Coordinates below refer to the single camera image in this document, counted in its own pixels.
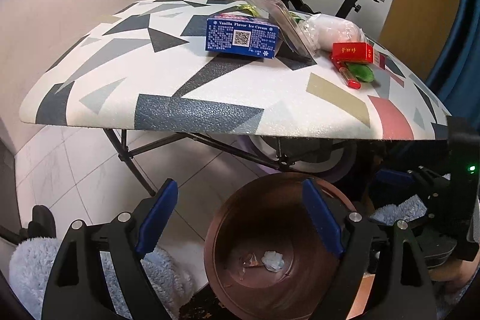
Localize brown round trash bin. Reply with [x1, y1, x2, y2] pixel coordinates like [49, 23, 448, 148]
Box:
[203, 173, 338, 319]

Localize red cigarette box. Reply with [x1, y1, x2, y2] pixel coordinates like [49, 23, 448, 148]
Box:
[331, 41, 386, 69]

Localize red tube wrapper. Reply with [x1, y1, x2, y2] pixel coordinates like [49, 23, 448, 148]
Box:
[330, 58, 361, 89]

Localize blue ice cream box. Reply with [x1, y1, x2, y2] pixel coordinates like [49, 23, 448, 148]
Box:
[205, 13, 279, 58]

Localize clear plastic blister package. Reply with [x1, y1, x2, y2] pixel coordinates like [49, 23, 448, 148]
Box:
[246, 0, 314, 60]

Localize white tissue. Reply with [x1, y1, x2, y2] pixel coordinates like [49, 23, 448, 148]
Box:
[261, 251, 285, 273]

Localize green leaf-shaped wrapper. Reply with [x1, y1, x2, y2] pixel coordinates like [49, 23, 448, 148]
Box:
[346, 62, 375, 83]

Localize blue curtain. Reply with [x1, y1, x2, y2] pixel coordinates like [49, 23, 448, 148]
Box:
[426, 0, 480, 127]

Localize gold foil wrapper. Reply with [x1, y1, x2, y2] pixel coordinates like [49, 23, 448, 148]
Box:
[235, 3, 262, 18]

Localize white clear plastic bag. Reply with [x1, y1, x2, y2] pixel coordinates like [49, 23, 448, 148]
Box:
[298, 14, 366, 52]

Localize geometric patterned table cover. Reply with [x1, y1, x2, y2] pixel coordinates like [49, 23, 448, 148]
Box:
[19, 0, 448, 140]

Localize person's right hand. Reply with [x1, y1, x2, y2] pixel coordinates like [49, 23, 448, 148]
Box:
[429, 258, 479, 292]

